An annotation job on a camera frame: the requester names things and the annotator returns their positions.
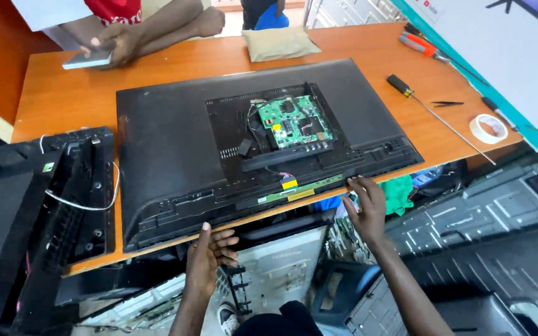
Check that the person's left hand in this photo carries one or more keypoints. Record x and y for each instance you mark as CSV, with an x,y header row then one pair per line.
x,y
206,268

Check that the person's right hand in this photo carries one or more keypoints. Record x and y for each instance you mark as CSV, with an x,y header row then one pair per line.
x,y
371,214

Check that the black television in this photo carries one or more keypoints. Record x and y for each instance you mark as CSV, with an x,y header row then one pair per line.
x,y
175,154

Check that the green cloth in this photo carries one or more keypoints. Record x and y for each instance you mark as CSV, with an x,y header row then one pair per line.
x,y
397,193

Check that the person's black white shoe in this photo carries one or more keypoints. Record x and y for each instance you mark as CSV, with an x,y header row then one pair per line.
x,y
228,319

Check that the green strip circuit board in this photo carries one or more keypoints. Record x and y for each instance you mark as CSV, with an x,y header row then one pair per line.
x,y
306,188

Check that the white television panel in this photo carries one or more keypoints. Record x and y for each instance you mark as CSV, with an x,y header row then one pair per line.
x,y
283,270

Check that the person's black trouser leg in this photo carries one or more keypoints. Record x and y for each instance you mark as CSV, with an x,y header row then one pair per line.
x,y
283,322

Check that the black yellow long screwdriver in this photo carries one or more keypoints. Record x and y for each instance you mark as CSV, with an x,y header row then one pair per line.
x,y
442,121

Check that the green main circuit board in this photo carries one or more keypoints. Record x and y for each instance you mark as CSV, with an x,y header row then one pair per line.
x,y
294,121

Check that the heap of grey television panels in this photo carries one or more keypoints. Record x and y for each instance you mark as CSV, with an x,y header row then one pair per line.
x,y
493,233

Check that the black tweezers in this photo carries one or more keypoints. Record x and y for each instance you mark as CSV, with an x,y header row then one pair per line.
x,y
446,103

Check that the white tape roll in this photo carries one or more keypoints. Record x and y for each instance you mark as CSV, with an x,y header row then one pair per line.
x,y
479,133

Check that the black pen tool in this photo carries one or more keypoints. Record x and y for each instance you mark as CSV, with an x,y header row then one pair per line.
x,y
498,111

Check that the thin black screwdriver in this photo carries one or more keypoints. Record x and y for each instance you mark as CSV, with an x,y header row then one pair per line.
x,y
456,63

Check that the orange grey screwdriver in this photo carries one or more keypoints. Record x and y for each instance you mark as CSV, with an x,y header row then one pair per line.
x,y
419,45

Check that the black television back cover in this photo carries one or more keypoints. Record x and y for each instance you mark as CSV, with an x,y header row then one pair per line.
x,y
21,219

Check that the beige padded envelope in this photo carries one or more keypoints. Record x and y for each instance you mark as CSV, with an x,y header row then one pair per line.
x,y
279,43

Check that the white cabinet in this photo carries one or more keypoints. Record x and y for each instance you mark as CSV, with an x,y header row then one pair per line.
x,y
348,11

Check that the silver phone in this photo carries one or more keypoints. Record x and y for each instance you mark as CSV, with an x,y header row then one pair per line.
x,y
84,60

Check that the white panel with teal frame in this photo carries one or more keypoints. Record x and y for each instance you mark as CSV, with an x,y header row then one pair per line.
x,y
507,60

